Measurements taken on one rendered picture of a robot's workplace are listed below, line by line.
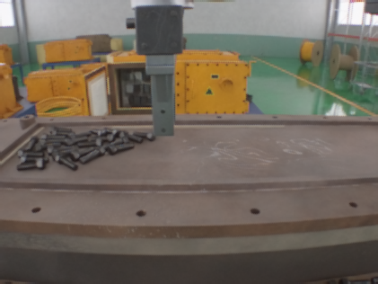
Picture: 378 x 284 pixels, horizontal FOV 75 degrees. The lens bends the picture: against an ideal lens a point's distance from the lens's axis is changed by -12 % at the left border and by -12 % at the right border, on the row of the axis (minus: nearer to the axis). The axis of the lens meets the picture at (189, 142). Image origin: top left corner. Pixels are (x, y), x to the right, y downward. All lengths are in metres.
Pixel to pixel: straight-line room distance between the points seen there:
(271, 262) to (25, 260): 0.37
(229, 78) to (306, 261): 2.61
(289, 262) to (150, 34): 0.36
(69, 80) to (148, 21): 6.33
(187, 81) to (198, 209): 2.61
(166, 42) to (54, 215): 0.27
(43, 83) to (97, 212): 6.51
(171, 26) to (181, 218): 0.23
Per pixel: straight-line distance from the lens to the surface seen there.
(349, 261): 0.50
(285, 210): 0.40
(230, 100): 3.05
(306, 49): 13.83
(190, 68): 2.93
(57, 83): 6.75
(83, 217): 0.39
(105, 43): 11.80
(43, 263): 0.47
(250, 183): 0.42
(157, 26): 0.29
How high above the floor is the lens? 1.59
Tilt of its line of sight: 23 degrees down
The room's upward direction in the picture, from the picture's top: straight up
